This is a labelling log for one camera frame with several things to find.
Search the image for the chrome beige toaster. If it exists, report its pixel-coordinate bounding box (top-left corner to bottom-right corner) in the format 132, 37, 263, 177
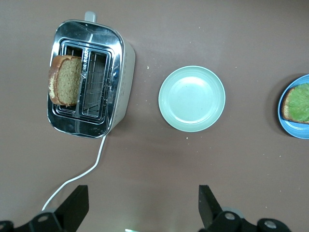
46, 11, 137, 139

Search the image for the green lettuce leaf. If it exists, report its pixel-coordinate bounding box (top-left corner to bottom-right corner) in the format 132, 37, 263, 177
288, 83, 309, 123

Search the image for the white toaster power cord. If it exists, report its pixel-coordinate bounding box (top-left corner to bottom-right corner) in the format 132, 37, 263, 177
41, 136, 107, 212

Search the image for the blue plate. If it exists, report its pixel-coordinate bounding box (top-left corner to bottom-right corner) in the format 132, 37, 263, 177
277, 73, 309, 140

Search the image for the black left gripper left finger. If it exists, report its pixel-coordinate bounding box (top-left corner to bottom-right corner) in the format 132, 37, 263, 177
0, 185, 89, 232

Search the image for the pale green plate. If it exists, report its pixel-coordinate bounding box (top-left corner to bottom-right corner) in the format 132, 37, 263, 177
158, 65, 226, 133

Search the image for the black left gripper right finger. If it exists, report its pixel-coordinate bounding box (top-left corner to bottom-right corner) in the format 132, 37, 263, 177
198, 185, 293, 232

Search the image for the brown bread slice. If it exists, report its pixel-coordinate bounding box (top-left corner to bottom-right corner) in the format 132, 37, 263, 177
281, 83, 309, 125
48, 55, 83, 107

